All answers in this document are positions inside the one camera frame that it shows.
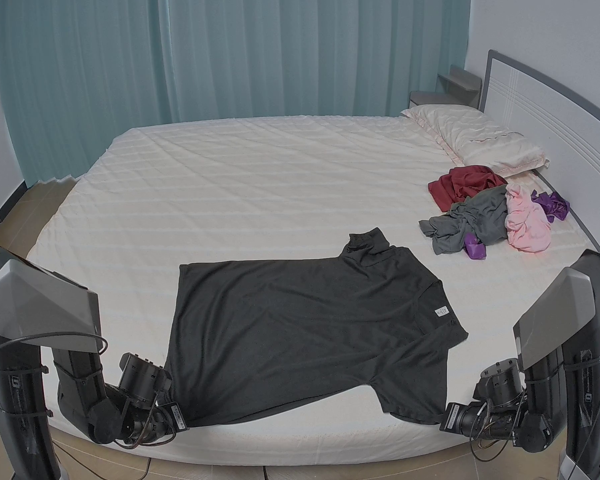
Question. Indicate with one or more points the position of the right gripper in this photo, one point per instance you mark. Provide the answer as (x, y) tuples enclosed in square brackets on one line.
[(470, 420)]

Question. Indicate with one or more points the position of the purple satin garment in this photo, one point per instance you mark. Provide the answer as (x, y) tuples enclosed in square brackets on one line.
[(476, 248), (552, 205)]

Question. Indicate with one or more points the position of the cream pillow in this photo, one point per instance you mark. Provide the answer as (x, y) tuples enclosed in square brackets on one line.
[(475, 135)]

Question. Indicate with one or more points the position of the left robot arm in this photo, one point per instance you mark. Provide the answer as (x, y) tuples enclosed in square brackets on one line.
[(40, 298)]

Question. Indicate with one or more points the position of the grey garment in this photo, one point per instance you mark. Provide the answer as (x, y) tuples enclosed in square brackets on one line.
[(480, 218)]

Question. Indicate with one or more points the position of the bed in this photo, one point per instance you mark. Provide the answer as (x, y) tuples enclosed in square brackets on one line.
[(230, 178)]

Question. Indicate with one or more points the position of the black T-shirt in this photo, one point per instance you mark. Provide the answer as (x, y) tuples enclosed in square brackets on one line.
[(305, 328)]

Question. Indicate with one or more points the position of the blue-green curtain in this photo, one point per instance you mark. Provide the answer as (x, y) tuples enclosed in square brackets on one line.
[(80, 68), (305, 43)]

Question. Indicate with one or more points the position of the dark red garment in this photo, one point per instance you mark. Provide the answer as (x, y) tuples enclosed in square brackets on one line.
[(465, 183)]

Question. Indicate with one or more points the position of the grey bedside table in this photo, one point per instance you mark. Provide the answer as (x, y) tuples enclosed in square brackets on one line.
[(460, 80)]

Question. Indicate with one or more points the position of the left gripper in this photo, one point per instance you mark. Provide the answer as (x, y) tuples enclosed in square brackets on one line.
[(155, 423)]

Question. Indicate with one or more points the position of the pink garment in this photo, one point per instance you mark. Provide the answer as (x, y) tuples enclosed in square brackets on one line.
[(527, 223)]

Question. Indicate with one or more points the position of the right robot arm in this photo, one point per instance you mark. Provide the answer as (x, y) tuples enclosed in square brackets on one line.
[(555, 318)]

